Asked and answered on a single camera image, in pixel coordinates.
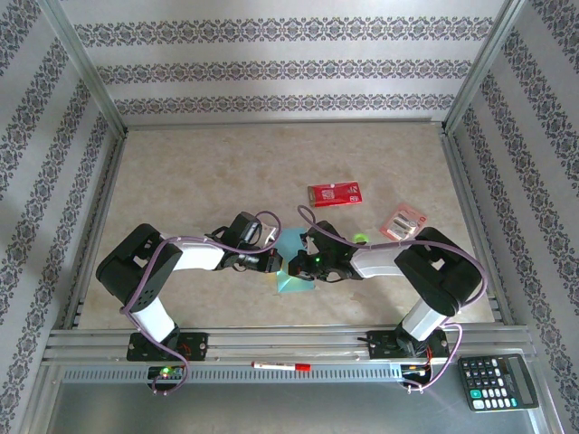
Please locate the aluminium mounting rail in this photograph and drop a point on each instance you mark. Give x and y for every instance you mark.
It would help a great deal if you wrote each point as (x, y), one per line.
(280, 341)

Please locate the grey metal shelf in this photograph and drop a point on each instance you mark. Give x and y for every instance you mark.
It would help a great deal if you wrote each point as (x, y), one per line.
(271, 407)

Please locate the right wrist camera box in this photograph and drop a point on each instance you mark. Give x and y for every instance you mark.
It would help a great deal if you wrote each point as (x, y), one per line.
(307, 242)

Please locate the aluminium table edge rail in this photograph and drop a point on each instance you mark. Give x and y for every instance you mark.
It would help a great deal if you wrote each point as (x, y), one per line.
(461, 181)
(280, 123)
(111, 181)

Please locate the small controller circuit board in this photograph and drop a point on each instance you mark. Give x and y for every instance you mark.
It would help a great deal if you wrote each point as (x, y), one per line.
(414, 370)
(165, 371)

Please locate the light blue paper sheet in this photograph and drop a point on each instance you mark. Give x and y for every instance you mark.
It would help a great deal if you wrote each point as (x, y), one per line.
(291, 239)

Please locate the pink flash drive blister pack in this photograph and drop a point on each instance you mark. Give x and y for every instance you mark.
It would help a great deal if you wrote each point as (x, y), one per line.
(402, 221)

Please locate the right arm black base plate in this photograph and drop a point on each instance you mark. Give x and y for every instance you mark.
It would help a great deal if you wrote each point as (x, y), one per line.
(380, 346)

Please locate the red memory card package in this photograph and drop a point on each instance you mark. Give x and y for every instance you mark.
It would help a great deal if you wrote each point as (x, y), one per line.
(339, 196)

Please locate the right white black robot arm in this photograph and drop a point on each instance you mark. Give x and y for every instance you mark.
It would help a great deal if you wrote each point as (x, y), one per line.
(434, 276)

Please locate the aluminium frame post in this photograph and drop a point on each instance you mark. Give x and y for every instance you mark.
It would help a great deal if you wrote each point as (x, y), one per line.
(86, 68)
(481, 68)

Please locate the white red marker pen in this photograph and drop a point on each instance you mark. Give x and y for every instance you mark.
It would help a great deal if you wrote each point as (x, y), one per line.
(276, 365)

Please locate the black desk calculator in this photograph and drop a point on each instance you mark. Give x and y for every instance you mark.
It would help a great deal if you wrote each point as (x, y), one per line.
(497, 384)

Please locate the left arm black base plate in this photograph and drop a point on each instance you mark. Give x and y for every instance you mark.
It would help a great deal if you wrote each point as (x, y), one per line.
(199, 346)

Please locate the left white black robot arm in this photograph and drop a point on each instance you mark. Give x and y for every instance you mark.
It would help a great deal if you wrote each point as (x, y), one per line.
(131, 276)

